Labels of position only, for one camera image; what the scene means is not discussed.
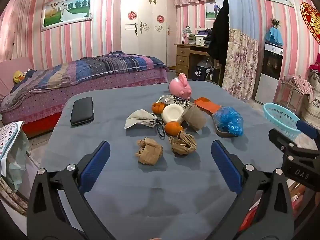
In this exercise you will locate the patterned snack packet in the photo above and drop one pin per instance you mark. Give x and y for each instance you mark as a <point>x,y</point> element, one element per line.
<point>175,101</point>

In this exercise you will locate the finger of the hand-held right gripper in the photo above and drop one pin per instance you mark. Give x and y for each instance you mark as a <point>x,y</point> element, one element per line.
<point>307,128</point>
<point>277,136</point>

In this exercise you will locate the black coat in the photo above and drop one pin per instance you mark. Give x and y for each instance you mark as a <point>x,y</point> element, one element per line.
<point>220,35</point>

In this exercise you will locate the yellow duck plush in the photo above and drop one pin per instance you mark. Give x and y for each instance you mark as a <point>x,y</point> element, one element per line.
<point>18,77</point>

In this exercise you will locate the pink piggy bank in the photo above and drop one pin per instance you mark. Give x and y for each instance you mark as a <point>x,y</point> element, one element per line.
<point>180,87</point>

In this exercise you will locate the orange peel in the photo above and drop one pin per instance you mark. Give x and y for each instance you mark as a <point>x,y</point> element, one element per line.
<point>157,107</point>

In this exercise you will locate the beige face mask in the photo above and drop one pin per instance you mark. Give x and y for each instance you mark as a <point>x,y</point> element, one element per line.
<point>140,120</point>

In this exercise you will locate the light blue plastic basket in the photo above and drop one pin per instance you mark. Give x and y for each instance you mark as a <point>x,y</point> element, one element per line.
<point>282,116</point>

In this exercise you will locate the pale blue curtain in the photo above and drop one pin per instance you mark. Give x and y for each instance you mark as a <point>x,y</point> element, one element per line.
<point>240,2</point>

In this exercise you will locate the cardboard tube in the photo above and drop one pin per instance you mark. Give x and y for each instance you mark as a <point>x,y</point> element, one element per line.
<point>196,117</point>

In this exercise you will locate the white round soap bar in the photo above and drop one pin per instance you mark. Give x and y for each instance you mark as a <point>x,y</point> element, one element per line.
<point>172,112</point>

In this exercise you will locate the desk lamp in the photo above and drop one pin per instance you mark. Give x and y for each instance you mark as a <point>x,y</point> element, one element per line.
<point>185,32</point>

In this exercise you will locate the crumpled brown paper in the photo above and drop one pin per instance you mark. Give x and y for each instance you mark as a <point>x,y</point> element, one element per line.
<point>182,142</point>
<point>148,151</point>

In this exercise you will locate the heart print cloth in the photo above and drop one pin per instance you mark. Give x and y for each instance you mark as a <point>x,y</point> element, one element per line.
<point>10,140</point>

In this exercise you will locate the framed wedding photo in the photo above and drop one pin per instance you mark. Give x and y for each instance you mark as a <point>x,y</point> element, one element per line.
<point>66,11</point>

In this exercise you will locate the blue plastic bag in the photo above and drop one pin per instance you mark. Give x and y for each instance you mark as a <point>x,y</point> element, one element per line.
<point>228,121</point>

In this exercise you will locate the whole orange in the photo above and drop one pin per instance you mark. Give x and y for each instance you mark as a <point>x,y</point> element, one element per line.
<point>173,128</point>

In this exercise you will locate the white box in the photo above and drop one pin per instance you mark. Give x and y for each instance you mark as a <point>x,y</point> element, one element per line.
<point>200,40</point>

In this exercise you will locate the pink clothes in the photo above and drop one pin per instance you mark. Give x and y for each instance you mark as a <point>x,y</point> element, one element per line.
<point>301,83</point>

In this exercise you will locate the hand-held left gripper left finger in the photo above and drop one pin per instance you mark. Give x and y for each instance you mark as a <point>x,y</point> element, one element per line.
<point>97,160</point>

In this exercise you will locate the pink bed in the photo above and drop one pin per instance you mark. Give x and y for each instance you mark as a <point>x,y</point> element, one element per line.
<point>50,105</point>

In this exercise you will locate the small framed photo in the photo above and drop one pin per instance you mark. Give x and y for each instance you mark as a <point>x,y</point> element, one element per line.
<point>212,8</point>

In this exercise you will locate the black smartphone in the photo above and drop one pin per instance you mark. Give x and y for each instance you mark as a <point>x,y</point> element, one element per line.
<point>82,111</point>

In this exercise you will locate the metal rack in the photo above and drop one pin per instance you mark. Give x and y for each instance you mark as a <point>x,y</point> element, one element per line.
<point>290,98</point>

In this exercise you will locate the small potted plant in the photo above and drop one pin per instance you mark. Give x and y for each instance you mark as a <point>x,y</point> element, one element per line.
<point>275,22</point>

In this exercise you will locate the striped purple blue blanket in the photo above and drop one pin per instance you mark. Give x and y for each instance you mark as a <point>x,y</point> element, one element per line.
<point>87,67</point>

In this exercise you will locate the white water dispenser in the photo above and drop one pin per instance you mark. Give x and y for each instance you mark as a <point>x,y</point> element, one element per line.
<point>268,72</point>

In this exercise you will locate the grey tablecloth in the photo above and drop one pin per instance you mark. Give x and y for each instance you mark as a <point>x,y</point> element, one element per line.
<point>125,180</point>

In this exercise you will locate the wooden desk with drawers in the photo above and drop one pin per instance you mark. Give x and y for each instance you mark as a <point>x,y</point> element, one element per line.
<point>185,55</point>

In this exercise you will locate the pile of colourful clothes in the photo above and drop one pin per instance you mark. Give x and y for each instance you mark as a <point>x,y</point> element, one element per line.
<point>315,66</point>

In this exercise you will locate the lace covered furniture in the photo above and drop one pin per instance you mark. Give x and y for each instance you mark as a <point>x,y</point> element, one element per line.
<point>313,97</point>

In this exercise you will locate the floral curtain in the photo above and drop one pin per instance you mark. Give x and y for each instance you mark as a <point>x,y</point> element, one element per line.
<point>240,62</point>

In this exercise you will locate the black box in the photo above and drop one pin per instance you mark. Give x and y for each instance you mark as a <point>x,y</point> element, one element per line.
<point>198,72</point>

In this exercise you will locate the white wardrobe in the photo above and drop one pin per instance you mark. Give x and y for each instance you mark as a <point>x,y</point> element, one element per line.
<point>145,25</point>

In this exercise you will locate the red heart wall decoration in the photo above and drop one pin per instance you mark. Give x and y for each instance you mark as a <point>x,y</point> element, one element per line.
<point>311,20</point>

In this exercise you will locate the blue cloth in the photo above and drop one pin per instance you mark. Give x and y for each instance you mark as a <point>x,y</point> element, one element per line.
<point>274,36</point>

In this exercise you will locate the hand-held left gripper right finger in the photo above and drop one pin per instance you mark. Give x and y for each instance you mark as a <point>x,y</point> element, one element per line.
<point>225,165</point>

